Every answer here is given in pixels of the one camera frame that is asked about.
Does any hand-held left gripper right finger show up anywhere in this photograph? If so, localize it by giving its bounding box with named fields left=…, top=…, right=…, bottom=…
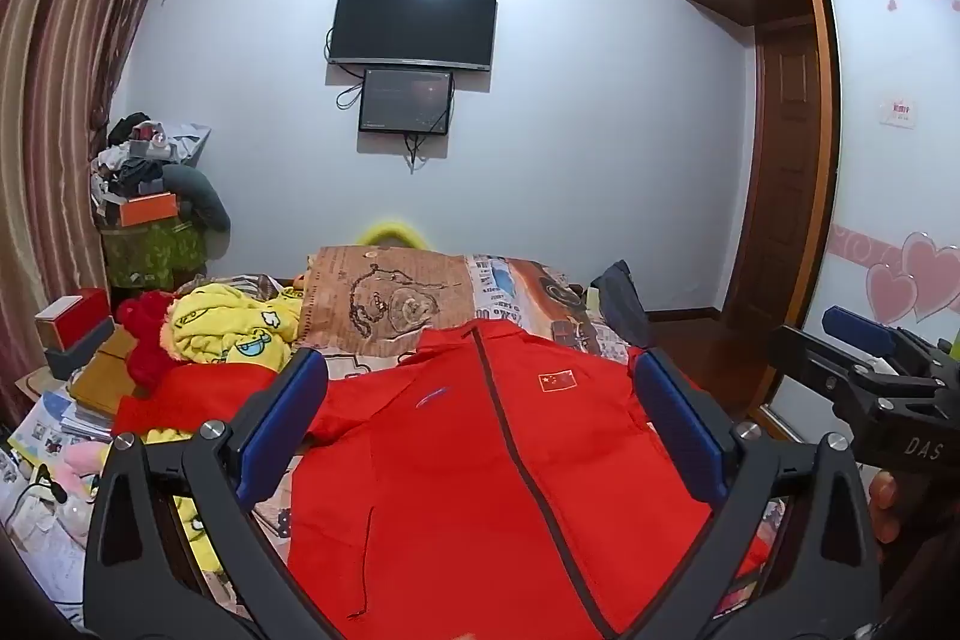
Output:
left=634, top=347, right=883, bottom=640

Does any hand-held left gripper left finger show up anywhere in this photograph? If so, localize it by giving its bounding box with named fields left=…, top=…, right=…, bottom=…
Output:
left=82, top=347, right=344, bottom=640

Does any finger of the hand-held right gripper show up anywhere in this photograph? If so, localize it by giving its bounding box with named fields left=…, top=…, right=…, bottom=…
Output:
left=766, top=325, right=901, bottom=420
left=821, top=305, right=940, bottom=363

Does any red zip jacket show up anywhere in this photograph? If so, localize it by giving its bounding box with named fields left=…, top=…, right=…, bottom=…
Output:
left=112, top=319, right=773, bottom=640

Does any person's right hand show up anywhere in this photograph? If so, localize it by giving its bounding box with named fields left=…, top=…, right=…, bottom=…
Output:
left=868, top=470, right=902, bottom=546

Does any yellow cartoon fleece blanket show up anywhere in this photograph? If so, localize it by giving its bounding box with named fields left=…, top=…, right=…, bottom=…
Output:
left=142, top=282, right=307, bottom=577

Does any dark blue cloth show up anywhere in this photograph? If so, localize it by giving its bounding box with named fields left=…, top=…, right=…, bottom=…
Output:
left=589, top=260, right=650, bottom=348

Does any brown printed pillow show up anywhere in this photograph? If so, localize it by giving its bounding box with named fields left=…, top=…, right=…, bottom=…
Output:
left=300, top=245, right=478, bottom=360

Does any red plush cloth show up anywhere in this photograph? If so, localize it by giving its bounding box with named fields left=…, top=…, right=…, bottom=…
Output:
left=115, top=291, right=182, bottom=387

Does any white heart-print sliding door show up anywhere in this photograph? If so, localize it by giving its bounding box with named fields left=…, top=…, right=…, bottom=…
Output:
left=771, top=0, right=960, bottom=447

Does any brown cardboard box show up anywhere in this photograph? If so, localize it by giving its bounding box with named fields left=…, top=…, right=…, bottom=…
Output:
left=67, top=325, right=152, bottom=420

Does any green patterned cloth cover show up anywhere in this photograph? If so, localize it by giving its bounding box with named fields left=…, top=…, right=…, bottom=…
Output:
left=100, top=212, right=210, bottom=298

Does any pink plush toy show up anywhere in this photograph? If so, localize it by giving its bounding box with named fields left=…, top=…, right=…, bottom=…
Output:
left=43, top=443, right=107, bottom=500

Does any yellow round object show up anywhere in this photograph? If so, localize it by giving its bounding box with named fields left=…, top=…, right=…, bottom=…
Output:
left=356, top=220, right=425, bottom=251

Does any grey box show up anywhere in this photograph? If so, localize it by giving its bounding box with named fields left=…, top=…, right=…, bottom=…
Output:
left=43, top=316, right=119, bottom=380

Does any pile of printed papers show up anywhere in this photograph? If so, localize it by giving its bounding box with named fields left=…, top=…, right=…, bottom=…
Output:
left=0, top=368, right=115, bottom=603

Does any red and white box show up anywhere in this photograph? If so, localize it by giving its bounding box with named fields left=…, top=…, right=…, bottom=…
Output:
left=35, top=287, right=114, bottom=350

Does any grey neck pillow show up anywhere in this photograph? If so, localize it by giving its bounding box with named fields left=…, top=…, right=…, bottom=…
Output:
left=160, top=163, right=233, bottom=235

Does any orange box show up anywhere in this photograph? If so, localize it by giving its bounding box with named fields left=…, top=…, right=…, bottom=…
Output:
left=118, top=193, right=180, bottom=229

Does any pile of mixed clutter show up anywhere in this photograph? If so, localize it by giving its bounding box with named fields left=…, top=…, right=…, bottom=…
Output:
left=90, top=113, right=212, bottom=214

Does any striped brown curtain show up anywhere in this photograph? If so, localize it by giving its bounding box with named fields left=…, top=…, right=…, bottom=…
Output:
left=0, top=0, right=182, bottom=390

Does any black thin cable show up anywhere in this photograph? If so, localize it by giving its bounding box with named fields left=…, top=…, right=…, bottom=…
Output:
left=7, top=462, right=77, bottom=521

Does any small black wall monitor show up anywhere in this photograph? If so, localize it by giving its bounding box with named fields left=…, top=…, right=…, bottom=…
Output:
left=358, top=68, right=456, bottom=136

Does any black wall television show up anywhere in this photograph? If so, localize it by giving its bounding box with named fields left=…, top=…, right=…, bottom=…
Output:
left=328, top=0, right=499, bottom=73

